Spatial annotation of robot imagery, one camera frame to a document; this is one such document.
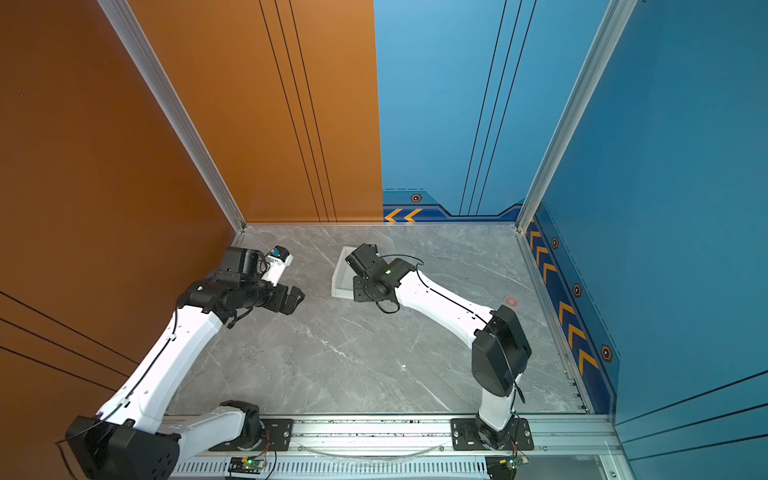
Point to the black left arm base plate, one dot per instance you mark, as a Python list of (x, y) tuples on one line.
[(273, 433)]

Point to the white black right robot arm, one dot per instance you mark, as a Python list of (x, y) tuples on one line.
[(500, 349)]

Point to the green circuit board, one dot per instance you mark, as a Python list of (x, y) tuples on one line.
[(246, 465)]

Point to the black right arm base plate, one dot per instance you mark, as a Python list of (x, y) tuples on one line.
[(472, 434)]

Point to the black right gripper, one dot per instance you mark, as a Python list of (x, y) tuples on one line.
[(358, 294)]

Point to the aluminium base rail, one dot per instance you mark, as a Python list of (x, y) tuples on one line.
[(419, 446)]

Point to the aluminium corner post left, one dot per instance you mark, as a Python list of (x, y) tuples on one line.
[(129, 31)]

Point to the small right circuit board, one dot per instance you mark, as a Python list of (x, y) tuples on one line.
[(516, 460)]

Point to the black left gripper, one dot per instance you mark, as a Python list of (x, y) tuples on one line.
[(279, 304)]

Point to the aluminium corner post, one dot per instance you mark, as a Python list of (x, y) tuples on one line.
[(607, 37), (129, 31)]

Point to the white plastic bin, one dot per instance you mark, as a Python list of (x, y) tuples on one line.
[(352, 273)]

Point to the aluminium corner post right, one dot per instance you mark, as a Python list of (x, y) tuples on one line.
[(607, 37)]

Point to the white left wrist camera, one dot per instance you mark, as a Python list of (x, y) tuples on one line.
[(278, 260)]

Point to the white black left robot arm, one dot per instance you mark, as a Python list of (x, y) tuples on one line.
[(129, 437)]

